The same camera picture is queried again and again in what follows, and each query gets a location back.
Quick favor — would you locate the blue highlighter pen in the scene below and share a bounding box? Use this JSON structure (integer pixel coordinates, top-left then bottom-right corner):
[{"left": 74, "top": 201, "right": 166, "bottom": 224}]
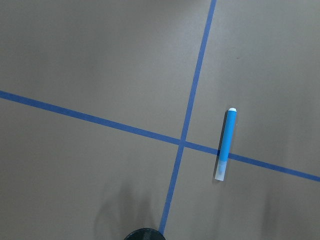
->
[{"left": 214, "top": 107, "right": 237, "bottom": 181}]

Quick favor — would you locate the black mesh pen cup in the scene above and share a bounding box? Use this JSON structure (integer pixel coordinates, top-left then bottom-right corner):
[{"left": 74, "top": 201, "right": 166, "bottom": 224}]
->
[{"left": 124, "top": 228, "right": 166, "bottom": 240}]

